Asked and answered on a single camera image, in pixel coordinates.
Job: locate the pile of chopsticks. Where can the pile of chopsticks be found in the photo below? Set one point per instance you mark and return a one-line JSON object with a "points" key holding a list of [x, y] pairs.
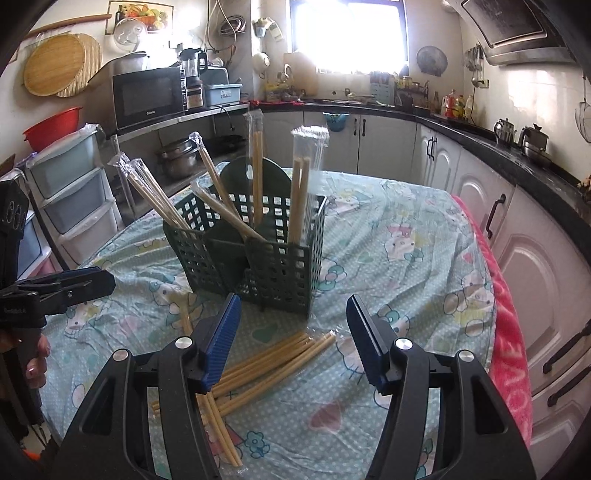
{"points": [[277, 364]]}

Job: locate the container atop microwave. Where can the container atop microwave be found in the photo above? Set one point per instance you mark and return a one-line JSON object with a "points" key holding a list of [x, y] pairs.
{"points": [[131, 62]]}

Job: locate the pastel plastic drawer tower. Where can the pastel plastic drawer tower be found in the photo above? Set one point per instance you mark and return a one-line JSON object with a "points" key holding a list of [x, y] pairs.
{"points": [[76, 194]]}

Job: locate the condiment bottles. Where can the condiment bottles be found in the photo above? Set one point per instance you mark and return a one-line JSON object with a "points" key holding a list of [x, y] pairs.
{"points": [[457, 106]]}

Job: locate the wooden rolling pin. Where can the wooden rolling pin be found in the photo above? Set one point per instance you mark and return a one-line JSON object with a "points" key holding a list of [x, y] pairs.
{"points": [[69, 26]]}

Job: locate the metal shelf rack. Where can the metal shelf rack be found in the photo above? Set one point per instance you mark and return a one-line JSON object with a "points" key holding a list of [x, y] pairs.
{"points": [[203, 115]]}

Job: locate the cartoon cat printed tablecloth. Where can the cartoon cat printed tablecloth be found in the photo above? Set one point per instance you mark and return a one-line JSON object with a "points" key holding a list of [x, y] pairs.
{"points": [[392, 258]]}

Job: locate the person's left hand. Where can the person's left hand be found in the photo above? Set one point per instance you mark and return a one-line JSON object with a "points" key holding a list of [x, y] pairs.
{"points": [[37, 364]]}

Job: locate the black blender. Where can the black blender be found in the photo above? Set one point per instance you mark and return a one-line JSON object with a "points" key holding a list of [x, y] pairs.
{"points": [[194, 78]]}

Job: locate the woven straw mat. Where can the woven straw mat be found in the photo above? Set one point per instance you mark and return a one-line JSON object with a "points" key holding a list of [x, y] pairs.
{"points": [[92, 64]]}

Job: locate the black microwave oven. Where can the black microwave oven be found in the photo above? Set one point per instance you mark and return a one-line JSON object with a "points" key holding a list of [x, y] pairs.
{"points": [[147, 97]]}

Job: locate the green plastic utensil basket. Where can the green plastic utensil basket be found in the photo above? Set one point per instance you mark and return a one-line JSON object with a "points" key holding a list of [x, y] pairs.
{"points": [[277, 277]]}

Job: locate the blue plastic dish bin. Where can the blue plastic dish bin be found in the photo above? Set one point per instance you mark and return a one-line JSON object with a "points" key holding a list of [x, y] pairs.
{"points": [[222, 93]]}

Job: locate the blue hanging bin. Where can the blue hanging bin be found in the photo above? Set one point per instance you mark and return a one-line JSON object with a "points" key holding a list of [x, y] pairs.
{"points": [[334, 121]]}

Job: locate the wooden cutting board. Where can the wooden cutting board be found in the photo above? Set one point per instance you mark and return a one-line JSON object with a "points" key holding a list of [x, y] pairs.
{"points": [[300, 74]]}

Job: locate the white lower kitchen cabinets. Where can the white lower kitchen cabinets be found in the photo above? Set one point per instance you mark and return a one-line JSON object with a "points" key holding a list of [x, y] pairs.
{"points": [[531, 258]]}

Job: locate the black frying pan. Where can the black frying pan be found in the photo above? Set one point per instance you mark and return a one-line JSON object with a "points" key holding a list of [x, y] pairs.
{"points": [[231, 142]]}

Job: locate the blue countertop utensil holder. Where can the blue countertop utensil holder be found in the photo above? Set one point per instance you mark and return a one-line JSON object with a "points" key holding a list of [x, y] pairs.
{"points": [[382, 87]]}

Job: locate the kitchen window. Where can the kitchen window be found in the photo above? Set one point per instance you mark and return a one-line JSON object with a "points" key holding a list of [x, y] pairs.
{"points": [[348, 34]]}

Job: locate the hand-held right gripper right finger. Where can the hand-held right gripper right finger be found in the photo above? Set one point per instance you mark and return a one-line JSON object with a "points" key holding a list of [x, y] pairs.
{"points": [[369, 341]]}

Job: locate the black range hood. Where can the black range hood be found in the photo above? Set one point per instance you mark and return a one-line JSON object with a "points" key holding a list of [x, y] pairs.
{"points": [[517, 27]]}

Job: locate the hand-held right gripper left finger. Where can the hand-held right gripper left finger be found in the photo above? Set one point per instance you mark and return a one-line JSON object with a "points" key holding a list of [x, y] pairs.
{"points": [[221, 341]]}

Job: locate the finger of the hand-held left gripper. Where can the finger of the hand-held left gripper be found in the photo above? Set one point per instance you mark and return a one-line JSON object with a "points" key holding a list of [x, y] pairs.
{"points": [[78, 284]]}

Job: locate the hanging small kitchen tools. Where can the hanging small kitchen tools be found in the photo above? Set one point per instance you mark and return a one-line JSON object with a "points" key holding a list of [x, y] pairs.
{"points": [[475, 64]]}

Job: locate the red plastic basin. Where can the red plastic basin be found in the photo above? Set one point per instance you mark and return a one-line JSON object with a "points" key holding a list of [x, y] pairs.
{"points": [[53, 127]]}

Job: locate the metal kettles on counter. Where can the metal kettles on counter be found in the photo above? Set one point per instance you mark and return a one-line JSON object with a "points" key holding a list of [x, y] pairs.
{"points": [[534, 145]]}

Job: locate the small metal kettle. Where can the small metal kettle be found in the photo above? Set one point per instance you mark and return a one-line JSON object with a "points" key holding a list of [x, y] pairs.
{"points": [[504, 131]]}

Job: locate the fruit wall picture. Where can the fruit wall picture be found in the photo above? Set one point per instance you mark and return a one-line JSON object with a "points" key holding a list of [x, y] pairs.
{"points": [[141, 14]]}

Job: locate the white round plastic cover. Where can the white round plastic cover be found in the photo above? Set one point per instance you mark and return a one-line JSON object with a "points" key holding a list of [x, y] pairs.
{"points": [[130, 34]]}

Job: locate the ginger roots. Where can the ginger roots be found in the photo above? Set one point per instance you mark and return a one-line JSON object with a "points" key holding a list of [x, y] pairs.
{"points": [[585, 187]]}

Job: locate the stainless steel pot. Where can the stainless steel pot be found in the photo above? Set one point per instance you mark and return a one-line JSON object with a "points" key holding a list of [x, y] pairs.
{"points": [[178, 159]]}

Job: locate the round bamboo tray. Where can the round bamboo tray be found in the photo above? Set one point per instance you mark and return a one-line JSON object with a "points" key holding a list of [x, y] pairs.
{"points": [[53, 64]]}

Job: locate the bamboo chopstick pair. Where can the bamboo chopstick pair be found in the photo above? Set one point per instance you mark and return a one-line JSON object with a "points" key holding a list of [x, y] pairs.
{"points": [[299, 198], [147, 194], [231, 214], [159, 194], [257, 184], [213, 171]]}

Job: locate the black kitchen countertop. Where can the black kitchen countertop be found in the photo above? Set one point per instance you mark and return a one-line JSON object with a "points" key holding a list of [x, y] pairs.
{"points": [[531, 159]]}

